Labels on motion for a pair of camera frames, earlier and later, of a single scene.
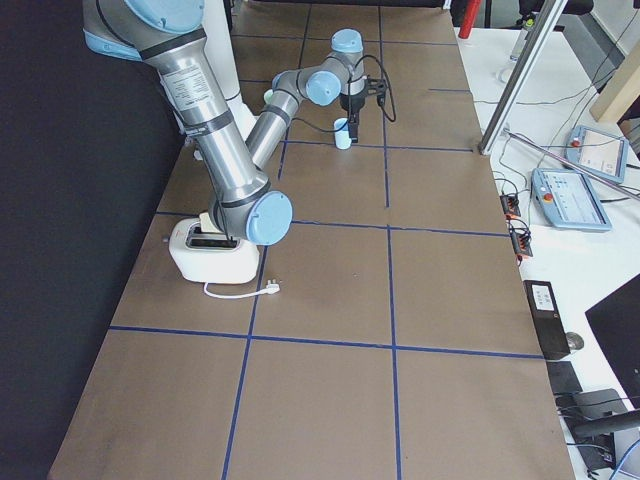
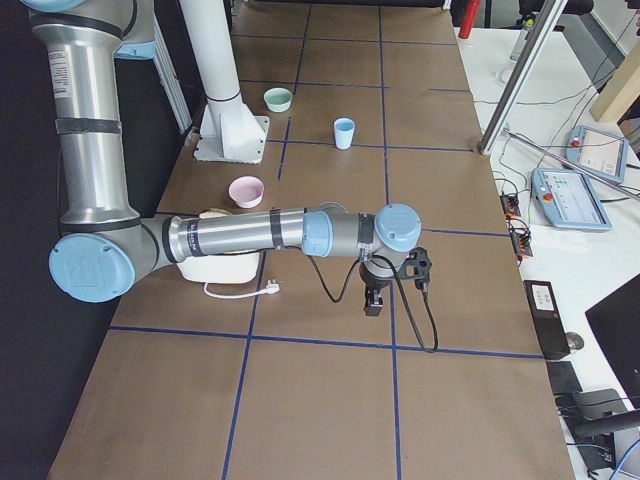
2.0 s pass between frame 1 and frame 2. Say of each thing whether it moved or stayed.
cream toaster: stayed
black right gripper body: moved
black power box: stayed
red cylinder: stayed
